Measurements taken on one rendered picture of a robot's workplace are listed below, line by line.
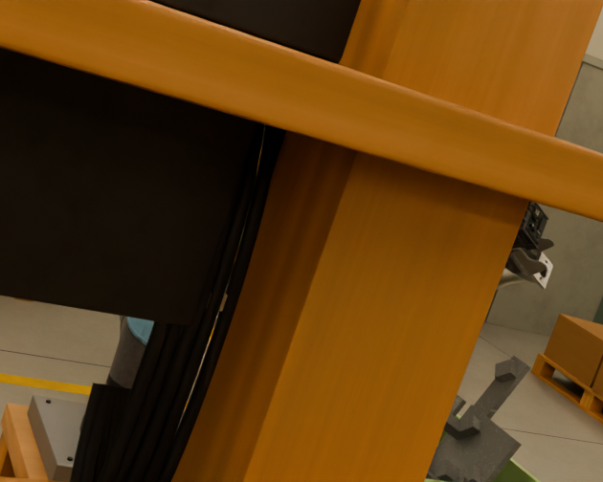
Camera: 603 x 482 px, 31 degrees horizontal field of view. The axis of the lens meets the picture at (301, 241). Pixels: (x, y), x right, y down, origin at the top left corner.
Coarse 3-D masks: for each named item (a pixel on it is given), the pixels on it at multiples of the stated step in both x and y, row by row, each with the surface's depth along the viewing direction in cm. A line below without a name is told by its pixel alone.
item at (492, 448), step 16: (496, 368) 194; (512, 368) 192; (528, 368) 192; (496, 384) 195; (512, 384) 192; (480, 400) 195; (496, 400) 192; (464, 416) 196; (480, 416) 193; (480, 432) 190; (496, 432) 188; (448, 448) 194; (464, 448) 191; (480, 448) 188; (496, 448) 186; (512, 448) 183; (432, 464) 194; (464, 464) 189; (480, 464) 186; (496, 464) 184; (480, 480) 184
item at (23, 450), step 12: (12, 408) 175; (24, 408) 177; (12, 420) 171; (24, 420) 172; (12, 432) 168; (24, 432) 168; (12, 444) 167; (24, 444) 164; (12, 456) 165; (24, 456) 160; (36, 456) 161; (12, 468) 164; (24, 468) 157; (36, 468) 158
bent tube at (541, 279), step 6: (540, 252) 196; (540, 258) 195; (546, 258) 196; (546, 264) 196; (504, 270) 200; (546, 270) 196; (504, 276) 200; (510, 276) 199; (516, 276) 198; (534, 276) 193; (540, 276) 194; (546, 276) 196; (504, 282) 200; (510, 282) 200; (516, 282) 199; (540, 282) 194; (546, 282) 195; (498, 288) 202
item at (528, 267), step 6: (516, 252) 190; (522, 252) 190; (516, 258) 191; (522, 258) 190; (528, 258) 190; (516, 264) 191; (522, 264) 192; (528, 264) 191; (534, 264) 190; (540, 264) 189; (522, 270) 192; (528, 270) 192; (534, 270) 191; (540, 270) 190; (522, 276) 193; (528, 276) 193; (534, 282) 195
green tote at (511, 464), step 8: (456, 416) 215; (440, 440) 217; (512, 464) 197; (504, 472) 199; (512, 472) 197; (520, 472) 195; (528, 472) 194; (424, 480) 173; (432, 480) 174; (496, 480) 200; (504, 480) 198; (512, 480) 197; (520, 480) 195; (528, 480) 193; (536, 480) 192
